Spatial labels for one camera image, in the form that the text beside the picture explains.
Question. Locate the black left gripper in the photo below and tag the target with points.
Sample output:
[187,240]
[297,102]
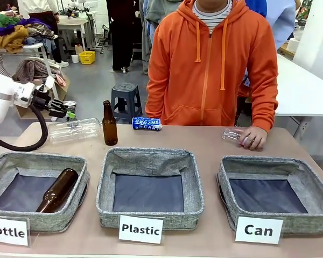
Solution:
[41,99]

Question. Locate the white background desk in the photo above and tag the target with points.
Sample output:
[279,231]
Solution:
[72,25]

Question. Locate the bystander in light blue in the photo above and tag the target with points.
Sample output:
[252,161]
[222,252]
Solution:
[280,18]

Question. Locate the white paper roll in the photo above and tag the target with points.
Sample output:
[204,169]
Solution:
[75,58]

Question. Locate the yellow plastic crate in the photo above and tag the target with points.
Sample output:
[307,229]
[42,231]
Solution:
[86,57]

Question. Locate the white sign reading Plastic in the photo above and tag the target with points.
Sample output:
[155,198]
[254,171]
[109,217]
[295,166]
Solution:
[140,229]

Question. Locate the large clear plastic bottle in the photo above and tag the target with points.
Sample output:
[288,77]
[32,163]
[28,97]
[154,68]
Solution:
[75,130]

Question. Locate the grey plastic stool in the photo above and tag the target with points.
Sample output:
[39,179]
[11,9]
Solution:
[125,94]

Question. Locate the white sign reading Bottle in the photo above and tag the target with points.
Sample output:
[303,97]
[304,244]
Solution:
[6,231]

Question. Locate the pile of colourful clothes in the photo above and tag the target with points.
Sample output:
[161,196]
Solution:
[13,35]

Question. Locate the bystander in black trousers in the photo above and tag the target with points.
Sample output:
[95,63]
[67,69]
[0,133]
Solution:
[122,32]

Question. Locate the brown cardboard box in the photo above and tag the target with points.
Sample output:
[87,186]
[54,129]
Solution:
[62,90]

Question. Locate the white cylinder container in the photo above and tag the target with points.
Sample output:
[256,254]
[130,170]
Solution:
[293,45]

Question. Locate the bystander in white shirt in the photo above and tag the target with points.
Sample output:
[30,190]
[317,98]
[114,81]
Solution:
[40,10]

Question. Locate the checked grey cloth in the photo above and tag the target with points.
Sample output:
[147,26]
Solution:
[35,68]

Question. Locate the grey fabric basket bottle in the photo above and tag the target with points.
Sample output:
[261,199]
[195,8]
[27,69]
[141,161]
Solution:
[5,161]

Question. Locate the brown glass bottle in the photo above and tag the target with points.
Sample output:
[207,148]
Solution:
[60,189]
[109,126]

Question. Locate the white sign reading Can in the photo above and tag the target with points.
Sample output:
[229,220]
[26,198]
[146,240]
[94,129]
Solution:
[258,230]

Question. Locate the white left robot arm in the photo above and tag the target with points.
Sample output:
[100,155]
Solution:
[1,94]

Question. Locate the small clear plastic bottle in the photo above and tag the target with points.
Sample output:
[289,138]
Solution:
[231,135]

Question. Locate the person's left forearm orange sleeve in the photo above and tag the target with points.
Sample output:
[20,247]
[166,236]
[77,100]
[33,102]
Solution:
[265,107]

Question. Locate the person's left hand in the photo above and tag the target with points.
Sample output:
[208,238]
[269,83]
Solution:
[254,137]

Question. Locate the grey fabric basket plastic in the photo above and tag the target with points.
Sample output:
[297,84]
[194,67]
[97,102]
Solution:
[150,158]

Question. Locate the person in orange hoodie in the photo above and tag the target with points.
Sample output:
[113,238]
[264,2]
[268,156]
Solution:
[204,70]

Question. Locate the white side table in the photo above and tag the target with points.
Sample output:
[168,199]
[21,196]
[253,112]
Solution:
[301,88]

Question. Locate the grey fabric basket can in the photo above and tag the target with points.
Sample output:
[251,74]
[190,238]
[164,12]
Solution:
[258,166]

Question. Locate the blue white drink can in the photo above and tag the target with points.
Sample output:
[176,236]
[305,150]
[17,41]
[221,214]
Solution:
[146,124]

